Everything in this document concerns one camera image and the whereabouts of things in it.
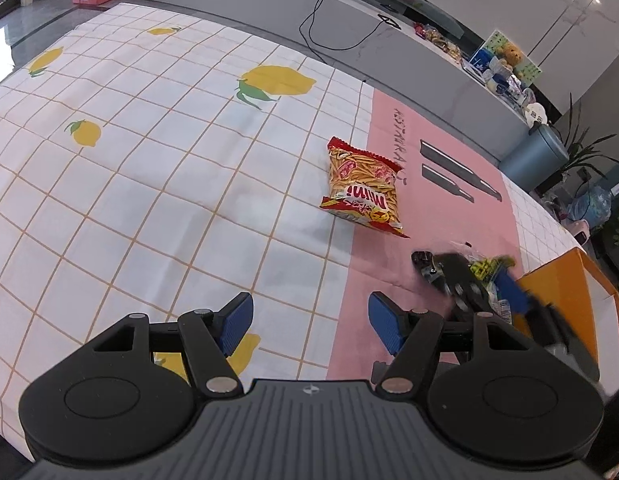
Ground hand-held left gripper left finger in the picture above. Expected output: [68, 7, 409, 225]
[92, 291, 254, 395]

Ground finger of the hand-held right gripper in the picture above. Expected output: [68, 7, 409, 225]
[491, 265, 601, 384]
[411, 249, 496, 319]

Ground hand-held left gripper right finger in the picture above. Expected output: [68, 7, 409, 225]
[367, 291, 528, 395]

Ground clear packet green yellow items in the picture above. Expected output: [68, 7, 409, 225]
[451, 242, 518, 311]

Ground orange cardboard box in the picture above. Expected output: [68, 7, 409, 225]
[516, 247, 619, 377]

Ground red yellow snack packet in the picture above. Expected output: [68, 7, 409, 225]
[320, 136, 411, 239]

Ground pink placemat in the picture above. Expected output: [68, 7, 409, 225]
[326, 87, 529, 382]

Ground blue plastic water jug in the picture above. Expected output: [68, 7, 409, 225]
[568, 184, 613, 232]

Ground blue grey trash bin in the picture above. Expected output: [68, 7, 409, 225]
[499, 122, 571, 194]

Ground spiky green plant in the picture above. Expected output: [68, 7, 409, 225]
[558, 92, 619, 182]

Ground white round object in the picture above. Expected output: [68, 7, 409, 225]
[521, 102, 549, 127]

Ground lemon print checked tablecloth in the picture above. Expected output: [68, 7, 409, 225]
[0, 2, 586, 463]

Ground grey television console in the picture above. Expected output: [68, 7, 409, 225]
[120, 0, 536, 162]

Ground pile of wrapped sweets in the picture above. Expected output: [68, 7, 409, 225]
[413, 22, 463, 62]

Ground black cable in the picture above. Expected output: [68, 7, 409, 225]
[298, 0, 391, 51]

